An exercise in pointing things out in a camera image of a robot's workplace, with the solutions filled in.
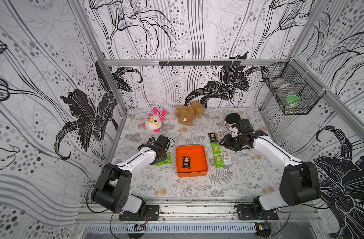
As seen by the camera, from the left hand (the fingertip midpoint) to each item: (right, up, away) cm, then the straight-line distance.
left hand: (160, 159), depth 90 cm
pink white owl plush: (-7, +23, +12) cm, 27 cm away
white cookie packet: (+38, +14, +12) cm, 43 cm away
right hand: (+38, +11, -2) cm, 40 cm away
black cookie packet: (+34, +12, +12) cm, 38 cm away
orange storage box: (+23, -2, 0) cm, 24 cm away
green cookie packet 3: (+4, -1, +1) cm, 5 cm away
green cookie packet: (+35, +6, +6) cm, 36 cm away
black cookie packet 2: (+16, -2, -1) cm, 16 cm away
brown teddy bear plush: (+16, +28, +13) cm, 35 cm away
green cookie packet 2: (+36, -1, +1) cm, 36 cm away
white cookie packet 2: (+41, 0, +1) cm, 41 cm away
